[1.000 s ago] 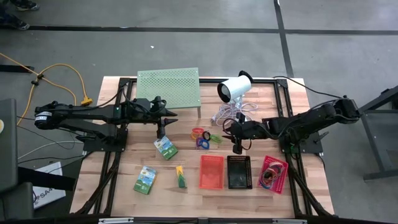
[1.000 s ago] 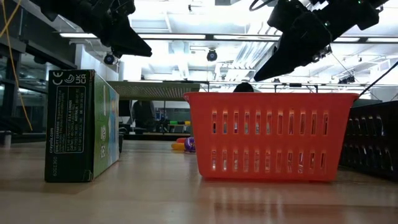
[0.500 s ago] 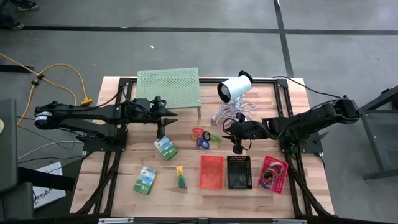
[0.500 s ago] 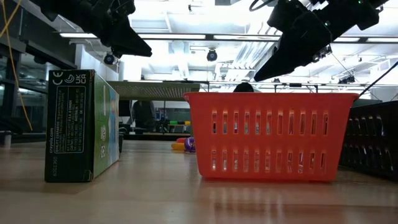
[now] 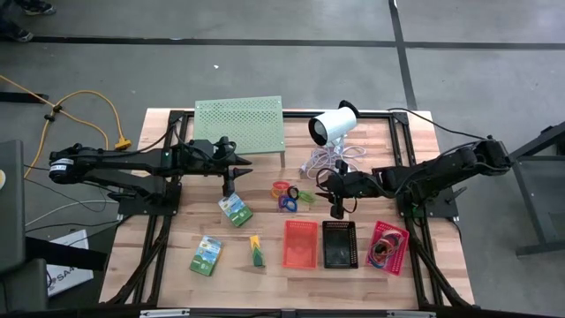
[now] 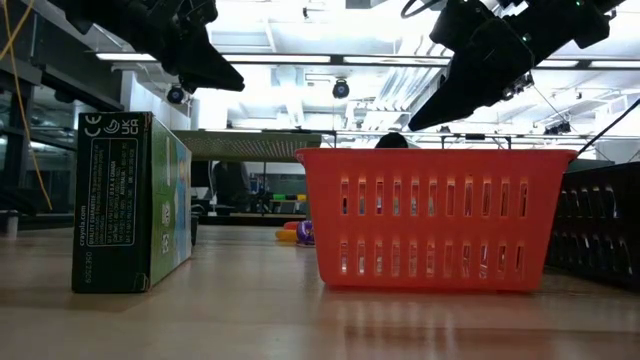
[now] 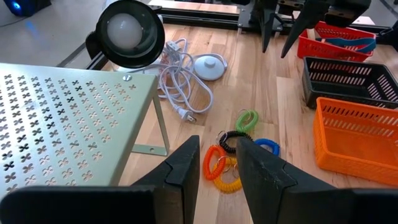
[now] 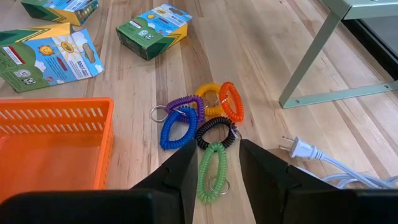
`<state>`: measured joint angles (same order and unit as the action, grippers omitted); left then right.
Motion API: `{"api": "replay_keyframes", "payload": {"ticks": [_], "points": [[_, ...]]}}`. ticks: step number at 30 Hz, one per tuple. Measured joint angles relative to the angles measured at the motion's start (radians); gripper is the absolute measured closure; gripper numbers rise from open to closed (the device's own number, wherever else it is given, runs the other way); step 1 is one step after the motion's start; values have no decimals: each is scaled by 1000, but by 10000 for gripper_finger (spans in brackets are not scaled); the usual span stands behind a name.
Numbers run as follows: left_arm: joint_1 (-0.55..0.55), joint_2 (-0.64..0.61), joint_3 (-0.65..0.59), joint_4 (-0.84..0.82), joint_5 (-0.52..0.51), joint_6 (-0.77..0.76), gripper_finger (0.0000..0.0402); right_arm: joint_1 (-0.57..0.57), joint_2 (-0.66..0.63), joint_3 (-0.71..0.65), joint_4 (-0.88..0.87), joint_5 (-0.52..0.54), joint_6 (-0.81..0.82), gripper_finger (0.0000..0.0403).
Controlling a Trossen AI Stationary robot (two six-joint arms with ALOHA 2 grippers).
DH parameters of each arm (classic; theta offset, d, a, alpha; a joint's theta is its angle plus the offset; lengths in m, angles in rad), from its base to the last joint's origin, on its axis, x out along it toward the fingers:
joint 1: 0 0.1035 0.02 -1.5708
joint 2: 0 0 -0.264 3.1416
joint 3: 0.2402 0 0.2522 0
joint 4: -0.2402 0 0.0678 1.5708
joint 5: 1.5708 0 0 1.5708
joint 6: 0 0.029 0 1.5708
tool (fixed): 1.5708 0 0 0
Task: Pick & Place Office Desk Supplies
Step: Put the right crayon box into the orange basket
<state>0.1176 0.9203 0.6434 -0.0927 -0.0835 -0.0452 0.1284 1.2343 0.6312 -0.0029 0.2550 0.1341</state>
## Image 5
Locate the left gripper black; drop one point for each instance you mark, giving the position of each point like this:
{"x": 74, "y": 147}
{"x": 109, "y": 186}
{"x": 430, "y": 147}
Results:
{"x": 212, "y": 159}

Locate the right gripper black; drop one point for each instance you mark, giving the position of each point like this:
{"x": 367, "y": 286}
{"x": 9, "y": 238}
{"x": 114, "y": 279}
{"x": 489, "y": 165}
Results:
{"x": 357, "y": 184}

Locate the green blue printed box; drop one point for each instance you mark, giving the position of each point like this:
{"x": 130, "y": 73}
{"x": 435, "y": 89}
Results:
{"x": 206, "y": 256}
{"x": 235, "y": 209}

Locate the orange rubber band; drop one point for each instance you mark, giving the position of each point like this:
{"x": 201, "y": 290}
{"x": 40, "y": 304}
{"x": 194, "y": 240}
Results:
{"x": 378, "y": 245}

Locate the tan rubber band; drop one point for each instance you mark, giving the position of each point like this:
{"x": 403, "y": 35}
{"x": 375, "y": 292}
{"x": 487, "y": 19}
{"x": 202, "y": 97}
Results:
{"x": 393, "y": 231}

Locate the wide black rubber band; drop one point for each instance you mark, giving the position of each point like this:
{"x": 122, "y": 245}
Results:
{"x": 386, "y": 250}

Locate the large blue rubber band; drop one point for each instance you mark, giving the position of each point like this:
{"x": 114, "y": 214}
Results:
{"x": 374, "y": 264}

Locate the narrow yellow green box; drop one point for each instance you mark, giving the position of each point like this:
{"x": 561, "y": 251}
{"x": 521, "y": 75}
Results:
{"x": 256, "y": 256}

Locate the red plastic basket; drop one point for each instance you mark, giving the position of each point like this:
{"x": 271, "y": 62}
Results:
{"x": 401, "y": 260}

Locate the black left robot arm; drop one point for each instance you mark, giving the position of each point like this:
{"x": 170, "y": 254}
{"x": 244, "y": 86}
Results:
{"x": 110, "y": 159}

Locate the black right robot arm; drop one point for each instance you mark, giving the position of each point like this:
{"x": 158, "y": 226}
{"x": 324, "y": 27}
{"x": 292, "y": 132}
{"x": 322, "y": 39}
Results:
{"x": 441, "y": 173}

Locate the white clamp desk lamp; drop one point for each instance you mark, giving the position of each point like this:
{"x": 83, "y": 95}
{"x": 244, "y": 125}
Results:
{"x": 333, "y": 123}

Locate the green perforated metal shelf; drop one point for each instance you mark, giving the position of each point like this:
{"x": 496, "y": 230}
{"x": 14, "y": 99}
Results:
{"x": 238, "y": 123}

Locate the black plastic basket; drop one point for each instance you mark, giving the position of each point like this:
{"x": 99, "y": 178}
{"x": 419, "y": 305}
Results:
{"x": 340, "y": 247}

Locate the orange plastic basket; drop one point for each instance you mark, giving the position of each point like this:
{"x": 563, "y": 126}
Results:
{"x": 300, "y": 247}

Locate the black metal beam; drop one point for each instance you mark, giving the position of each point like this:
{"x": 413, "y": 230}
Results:
{"x": 66, "y": 254}

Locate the white printed sign board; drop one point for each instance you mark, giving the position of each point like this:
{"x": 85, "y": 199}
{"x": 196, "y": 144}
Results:
{"x": 66, "y": 274}

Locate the black metal side table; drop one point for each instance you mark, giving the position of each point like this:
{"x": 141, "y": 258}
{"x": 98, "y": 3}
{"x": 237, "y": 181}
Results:
{"x": 538, "y": 176}

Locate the black floor strip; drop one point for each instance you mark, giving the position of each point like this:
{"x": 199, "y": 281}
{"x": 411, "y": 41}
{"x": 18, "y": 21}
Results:
{"x": 22, "y": 97}

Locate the grey equipment case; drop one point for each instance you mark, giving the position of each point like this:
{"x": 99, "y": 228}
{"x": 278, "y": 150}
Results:
{"x": 11, "y": 199}

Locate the dark grey storage box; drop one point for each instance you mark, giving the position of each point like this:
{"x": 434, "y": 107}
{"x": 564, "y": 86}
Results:
{"x": 22, "y": 287}

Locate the person's shoe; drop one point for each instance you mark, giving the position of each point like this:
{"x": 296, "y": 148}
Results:
{"x": 39, "y": 8}
{"x": 20, "y": 35}

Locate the black aluminium table frame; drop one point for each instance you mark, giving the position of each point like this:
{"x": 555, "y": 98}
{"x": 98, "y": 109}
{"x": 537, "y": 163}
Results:
{"x": 375, "y": 115}

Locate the silver metal bracket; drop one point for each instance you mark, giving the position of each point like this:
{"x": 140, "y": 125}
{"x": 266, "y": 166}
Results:
{"x": 163, "y": 313}
{"x": 410, "y": 315}

